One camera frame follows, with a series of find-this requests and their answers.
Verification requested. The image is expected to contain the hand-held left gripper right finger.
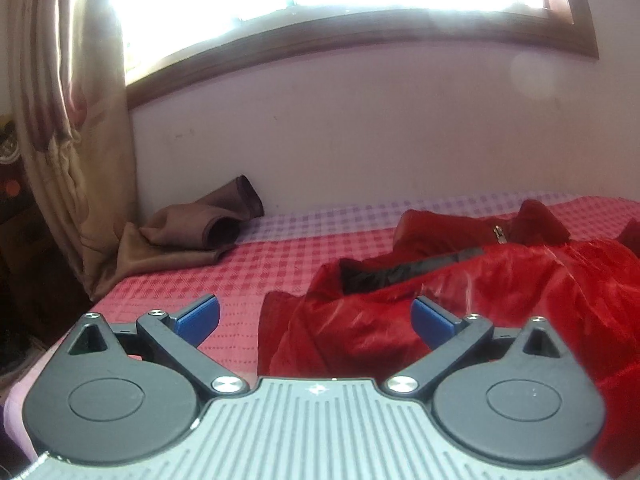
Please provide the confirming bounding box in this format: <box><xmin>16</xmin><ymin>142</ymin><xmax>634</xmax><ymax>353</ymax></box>
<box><xmin>382</xmin><ymin>296</ymin><xmax>573</xmax><ymax>401</ymax></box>

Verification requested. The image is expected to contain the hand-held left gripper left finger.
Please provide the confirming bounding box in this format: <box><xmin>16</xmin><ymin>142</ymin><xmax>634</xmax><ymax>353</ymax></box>
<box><xmin>67</xmin><ymin>294</ymin><xmax>249</xmax><ymax>401</ymax></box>

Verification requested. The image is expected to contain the red down jacket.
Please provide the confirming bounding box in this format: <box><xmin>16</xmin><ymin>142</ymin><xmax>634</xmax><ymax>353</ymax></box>
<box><xmin>259</xmin><ymin>199</ymin><xmax>640</xmax><ymax>480</ymax></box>

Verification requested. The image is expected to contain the pink checked bed sheet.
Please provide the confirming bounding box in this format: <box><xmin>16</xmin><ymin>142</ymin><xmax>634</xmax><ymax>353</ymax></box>
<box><xmin>2</xmin><ymin>190</ymin><xmax>640</xmax><ymax>463</ymax></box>

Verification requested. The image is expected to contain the brown cloth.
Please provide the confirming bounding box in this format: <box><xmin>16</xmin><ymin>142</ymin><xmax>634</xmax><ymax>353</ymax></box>
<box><xmin>117</xmin><ymin>175</ymin><xmax>265</xmax><ymax>267</ymax></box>

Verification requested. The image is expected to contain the beige patterned curtain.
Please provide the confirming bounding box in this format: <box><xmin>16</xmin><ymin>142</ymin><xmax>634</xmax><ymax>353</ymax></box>
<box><xmin>7</xmin><ymin>0</ymin><xmax>142</xmax><ymax>303</ymax></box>

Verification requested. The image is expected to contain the brown wooden window frame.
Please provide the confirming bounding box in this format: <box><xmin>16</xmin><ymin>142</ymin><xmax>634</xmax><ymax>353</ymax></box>
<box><xmin>125</xmin><ymin>0</ymin><xmax>600</xmax><ymax>112</ymax></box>

